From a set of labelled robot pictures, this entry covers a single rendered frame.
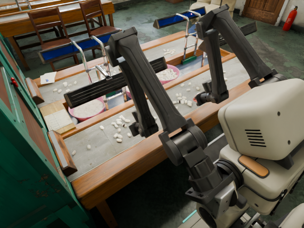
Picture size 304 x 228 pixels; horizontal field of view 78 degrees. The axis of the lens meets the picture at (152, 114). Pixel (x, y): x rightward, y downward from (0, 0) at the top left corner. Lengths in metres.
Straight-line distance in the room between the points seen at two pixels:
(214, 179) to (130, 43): 0.43
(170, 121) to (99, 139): 0.78
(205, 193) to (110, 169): 0.65
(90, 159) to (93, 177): 0.14
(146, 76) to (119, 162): 0.64
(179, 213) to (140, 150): 0.82
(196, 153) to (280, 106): 0.22
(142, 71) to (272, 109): 0.33
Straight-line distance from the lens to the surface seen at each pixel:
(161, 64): 1.18
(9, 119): 0.57
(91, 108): 1.45
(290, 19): 5.37
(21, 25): 3.64
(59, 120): 1.39
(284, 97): 0.53
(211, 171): 0.52
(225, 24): 0.85
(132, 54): 0.56
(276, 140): 0.50
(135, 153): 1.09
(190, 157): 0.50
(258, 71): 0.80
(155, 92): 0.52
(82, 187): 1.05
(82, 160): 1.16
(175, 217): 1.74
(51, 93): 1.72
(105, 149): 1.17
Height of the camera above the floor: 1.67
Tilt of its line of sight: 45 degrees down
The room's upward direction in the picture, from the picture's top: 2 degrees counter-clockwise
